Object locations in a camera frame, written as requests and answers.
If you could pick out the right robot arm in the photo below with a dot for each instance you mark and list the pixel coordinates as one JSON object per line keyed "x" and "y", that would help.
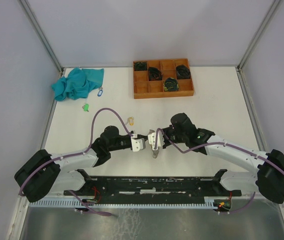
{"x": 263, "y": 171}

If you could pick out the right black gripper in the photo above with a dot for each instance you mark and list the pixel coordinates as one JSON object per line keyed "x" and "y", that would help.
{"x": 166, "y": 143}

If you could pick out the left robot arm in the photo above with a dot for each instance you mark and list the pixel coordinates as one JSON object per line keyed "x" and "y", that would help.
{"x": 45, "y": 173}

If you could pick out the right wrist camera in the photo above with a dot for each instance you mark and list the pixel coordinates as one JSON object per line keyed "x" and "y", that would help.
{"x": 156, "y": 139}

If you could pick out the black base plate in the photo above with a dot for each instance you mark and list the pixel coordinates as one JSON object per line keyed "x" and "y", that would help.
{"x": 153, "y": 190}

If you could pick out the left aluminium frame post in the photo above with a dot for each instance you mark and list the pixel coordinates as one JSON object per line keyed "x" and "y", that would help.
{"x": 40, "y": 33}

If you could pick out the rolled dark fabric red pattern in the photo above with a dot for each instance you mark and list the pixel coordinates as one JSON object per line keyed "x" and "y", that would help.
{"x": 154, "y": 74}

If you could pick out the right aluminium frame post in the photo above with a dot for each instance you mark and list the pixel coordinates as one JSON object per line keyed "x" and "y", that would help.
{"x": 259, "y": 33}

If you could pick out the wooden compartment tray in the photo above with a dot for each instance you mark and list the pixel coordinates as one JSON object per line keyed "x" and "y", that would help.
{"x": 145, "y": 89}

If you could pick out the metal keyring organizer yellow handle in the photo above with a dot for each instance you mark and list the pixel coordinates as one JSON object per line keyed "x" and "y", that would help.
{"x": 155, "y": 152}

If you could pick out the key with yellow framed tag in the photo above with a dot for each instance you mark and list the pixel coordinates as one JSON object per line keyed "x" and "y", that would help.
{"x": 130, "y": 121}

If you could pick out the teal cloth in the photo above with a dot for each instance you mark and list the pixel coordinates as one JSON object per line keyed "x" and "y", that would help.
{"x": 78, "y": 84}

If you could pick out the aluminium frame post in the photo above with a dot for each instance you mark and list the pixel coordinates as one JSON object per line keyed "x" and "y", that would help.
{"x": 259, "y": 33}
{"x": 40, "y": 33}

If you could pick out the key with green tag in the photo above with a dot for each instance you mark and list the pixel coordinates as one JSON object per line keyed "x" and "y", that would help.
{"x": 86, "y": 107}

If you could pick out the rolled dark fabric green pattern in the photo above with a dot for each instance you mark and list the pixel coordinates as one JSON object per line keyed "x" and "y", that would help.
{"x": 171, "y": 85}

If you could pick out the white cable duct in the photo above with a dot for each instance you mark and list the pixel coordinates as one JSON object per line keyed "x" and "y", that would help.
{"x": 72, "y": 202}

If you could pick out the rolled dark fabric far left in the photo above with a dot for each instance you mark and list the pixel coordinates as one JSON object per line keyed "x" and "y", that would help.
{"x": 140, "y": 66}

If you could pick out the key with blue tag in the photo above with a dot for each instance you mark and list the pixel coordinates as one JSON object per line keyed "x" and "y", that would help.
{"x": 100, "y": 92}

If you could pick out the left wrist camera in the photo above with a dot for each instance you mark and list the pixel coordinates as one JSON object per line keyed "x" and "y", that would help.
{"x": 138, "y": 142}

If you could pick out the rolled dark fabric right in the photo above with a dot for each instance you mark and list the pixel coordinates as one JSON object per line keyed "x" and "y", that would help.
{"x": 183, "y": 72}

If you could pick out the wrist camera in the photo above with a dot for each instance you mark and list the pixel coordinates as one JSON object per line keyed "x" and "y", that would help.
{"x": 156, "y": 139}
{"x": 138, "y": 142}

